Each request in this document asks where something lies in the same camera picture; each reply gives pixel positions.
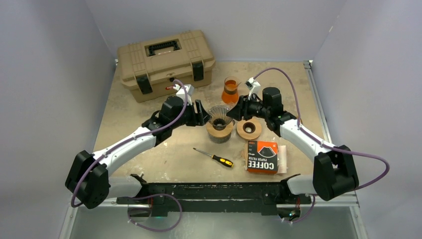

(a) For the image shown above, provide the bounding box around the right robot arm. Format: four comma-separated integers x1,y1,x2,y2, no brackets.
227,87,359,203

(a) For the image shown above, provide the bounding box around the smoky glass dripper cone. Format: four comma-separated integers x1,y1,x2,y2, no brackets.
208,106,234,130

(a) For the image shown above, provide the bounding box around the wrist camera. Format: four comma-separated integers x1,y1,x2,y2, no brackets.
173,84,195,105
245,77,261,100

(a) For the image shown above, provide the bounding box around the yellow black screwdriver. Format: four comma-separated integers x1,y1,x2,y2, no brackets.
193,148,234,168

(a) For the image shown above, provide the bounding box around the wooden ring holder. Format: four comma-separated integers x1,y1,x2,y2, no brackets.
236,119,262,140
206,122,234,137

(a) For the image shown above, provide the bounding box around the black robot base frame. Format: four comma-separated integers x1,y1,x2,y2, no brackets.
67,181,360,219

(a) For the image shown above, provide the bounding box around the tan plastic toolbox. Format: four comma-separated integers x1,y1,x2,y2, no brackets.
117,30,215,103

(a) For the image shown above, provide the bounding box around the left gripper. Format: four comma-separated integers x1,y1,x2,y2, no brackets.
170,100,211,129

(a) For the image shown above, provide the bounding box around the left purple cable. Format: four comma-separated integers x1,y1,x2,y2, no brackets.
71,79,189,232

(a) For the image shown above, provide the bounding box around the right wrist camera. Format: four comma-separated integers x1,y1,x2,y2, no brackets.
245,77,261,100

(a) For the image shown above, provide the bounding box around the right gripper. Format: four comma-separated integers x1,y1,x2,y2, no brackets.
227,93,270,121

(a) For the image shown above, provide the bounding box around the smoky glass carafe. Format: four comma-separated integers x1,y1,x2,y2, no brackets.
208,133,231,144

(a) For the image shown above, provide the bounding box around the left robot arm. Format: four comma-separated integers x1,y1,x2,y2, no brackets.
65,96,211,209

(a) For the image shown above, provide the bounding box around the coffee paper filter box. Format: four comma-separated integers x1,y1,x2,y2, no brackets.
243,140,288,175

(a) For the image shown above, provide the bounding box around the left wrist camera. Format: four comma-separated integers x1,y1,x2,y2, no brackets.
173,84,195,105

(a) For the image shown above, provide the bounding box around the orange glass carafe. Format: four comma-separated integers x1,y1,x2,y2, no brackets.
221,76,240,104

